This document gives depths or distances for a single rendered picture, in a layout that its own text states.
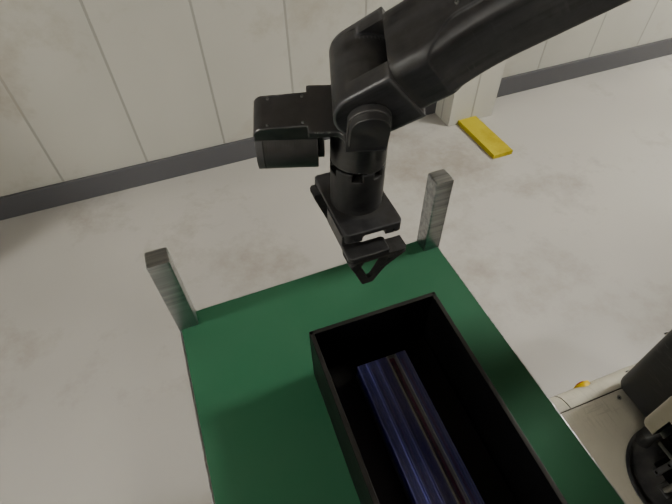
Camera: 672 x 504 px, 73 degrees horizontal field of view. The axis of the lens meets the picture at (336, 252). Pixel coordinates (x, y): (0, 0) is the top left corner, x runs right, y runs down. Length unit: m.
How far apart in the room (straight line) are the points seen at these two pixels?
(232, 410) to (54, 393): 1.38
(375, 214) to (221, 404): 0.34
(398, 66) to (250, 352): 0.47
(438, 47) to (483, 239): 1.88
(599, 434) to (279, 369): 1.04
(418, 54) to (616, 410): 1.34
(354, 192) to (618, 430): 1.21
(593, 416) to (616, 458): 0.11
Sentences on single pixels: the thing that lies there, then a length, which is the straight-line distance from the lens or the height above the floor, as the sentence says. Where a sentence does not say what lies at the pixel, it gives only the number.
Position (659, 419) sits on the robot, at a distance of 1.04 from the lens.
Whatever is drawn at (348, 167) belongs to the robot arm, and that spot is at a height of 1.27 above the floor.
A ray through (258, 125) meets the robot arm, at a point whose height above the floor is 1.32.
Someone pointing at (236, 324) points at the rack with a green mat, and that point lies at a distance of 0.72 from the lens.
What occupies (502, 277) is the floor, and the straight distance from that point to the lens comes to 2.06.
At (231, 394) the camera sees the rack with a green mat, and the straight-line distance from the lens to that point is 0.66.
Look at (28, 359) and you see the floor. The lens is 2.12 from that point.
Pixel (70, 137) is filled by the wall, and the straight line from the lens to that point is 2.47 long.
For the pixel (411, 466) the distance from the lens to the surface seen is 0.57.
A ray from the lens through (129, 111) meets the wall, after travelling 2.39.
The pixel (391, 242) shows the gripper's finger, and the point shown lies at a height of 1.18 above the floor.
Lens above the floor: 1.54
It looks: 49 degrees down
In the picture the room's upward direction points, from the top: 2 degrees counter-clockwise
